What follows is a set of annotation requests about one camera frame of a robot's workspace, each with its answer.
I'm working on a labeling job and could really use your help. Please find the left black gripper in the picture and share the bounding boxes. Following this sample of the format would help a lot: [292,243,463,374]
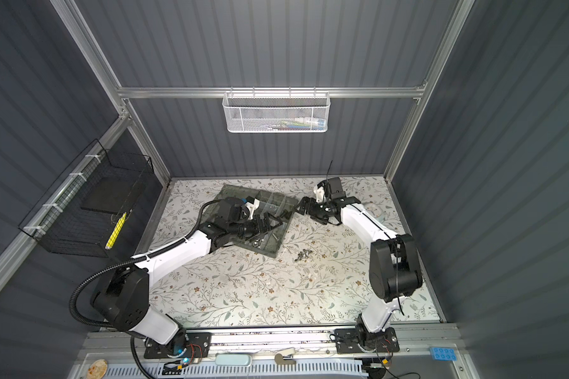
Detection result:
[228,211,281,241]

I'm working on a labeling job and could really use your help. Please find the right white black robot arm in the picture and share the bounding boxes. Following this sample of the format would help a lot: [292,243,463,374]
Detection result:
[296,178,423,335]

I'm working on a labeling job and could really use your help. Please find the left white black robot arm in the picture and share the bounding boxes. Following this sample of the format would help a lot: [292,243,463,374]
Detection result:
[90,197,283,345]

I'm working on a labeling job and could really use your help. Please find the pile of screws and nuts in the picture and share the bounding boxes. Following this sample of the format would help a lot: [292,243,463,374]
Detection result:
[294,249,313,262]

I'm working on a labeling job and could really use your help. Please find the clear divided organizer box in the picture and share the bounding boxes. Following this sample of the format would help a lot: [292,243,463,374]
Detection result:
[199,185,299,258]

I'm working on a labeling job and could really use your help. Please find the floral table mat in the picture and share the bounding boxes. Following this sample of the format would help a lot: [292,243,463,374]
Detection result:
[149,176,441,327]

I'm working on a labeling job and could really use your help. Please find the pens in white basket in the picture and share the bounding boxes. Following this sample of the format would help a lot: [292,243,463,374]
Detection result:
[263,117,327,132]

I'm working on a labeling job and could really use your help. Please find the light teal flat box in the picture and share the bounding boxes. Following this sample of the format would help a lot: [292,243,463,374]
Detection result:
[215,353,252,367]

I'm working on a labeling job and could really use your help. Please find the yellow marker pen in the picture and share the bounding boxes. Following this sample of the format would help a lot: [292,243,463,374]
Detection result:
[104,213,127,250]

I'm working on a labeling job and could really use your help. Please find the blue button pad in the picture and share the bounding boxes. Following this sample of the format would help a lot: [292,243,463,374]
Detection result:
[429,347,457,362]

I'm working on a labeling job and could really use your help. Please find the round wooden disc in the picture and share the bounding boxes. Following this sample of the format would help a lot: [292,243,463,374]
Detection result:
[85,359,108,379]

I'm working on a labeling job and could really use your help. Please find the white wire mesh basket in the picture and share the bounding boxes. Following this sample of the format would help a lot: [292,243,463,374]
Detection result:
[222,93,331,134]

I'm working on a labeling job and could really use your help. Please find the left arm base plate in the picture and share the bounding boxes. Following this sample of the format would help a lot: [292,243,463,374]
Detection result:
[143,332,213,359]

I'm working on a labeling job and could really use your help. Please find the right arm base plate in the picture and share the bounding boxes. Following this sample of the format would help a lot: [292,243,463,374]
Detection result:
[330,327,400,355]

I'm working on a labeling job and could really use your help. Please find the black corrugated cable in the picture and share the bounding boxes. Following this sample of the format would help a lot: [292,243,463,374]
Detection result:
[69,198,224,379]

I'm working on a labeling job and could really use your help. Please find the black wire wall basket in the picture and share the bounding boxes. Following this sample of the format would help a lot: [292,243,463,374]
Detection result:
[19,145,154,260]

